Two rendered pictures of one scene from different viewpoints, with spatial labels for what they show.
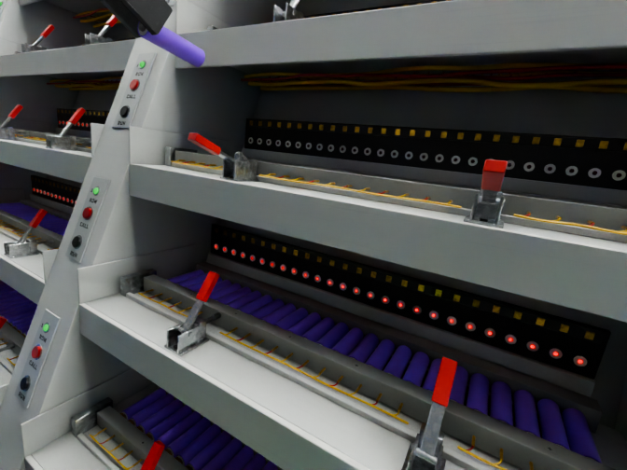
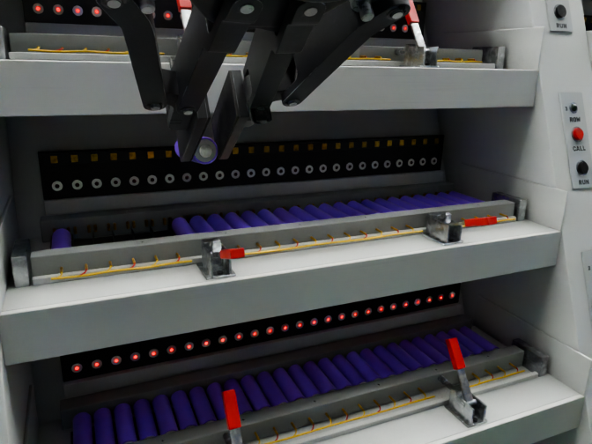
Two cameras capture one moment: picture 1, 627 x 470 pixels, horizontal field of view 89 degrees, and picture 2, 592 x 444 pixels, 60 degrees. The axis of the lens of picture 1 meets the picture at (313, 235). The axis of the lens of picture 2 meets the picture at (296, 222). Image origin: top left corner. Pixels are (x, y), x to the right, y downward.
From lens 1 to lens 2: 44 cm
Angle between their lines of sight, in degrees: 50
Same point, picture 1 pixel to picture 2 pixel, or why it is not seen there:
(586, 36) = (458, 101)
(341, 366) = (373, 392)
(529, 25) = (431, 92)
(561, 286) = (493, 266)
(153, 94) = not seen: outside the picture
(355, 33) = not seen: hidden behind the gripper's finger
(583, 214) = (472, 212)
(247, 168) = not seen: hidden behind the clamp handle
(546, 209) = (456, 215)
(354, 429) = (419, 425)
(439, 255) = (437, 274)
